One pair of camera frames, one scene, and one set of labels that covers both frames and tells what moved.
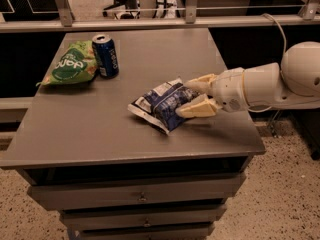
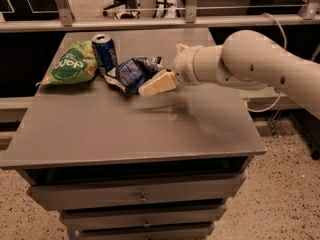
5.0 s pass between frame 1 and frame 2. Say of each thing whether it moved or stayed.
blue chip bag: moved
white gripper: moved
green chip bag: stayed
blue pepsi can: stayed
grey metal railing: stayed
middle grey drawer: stayed
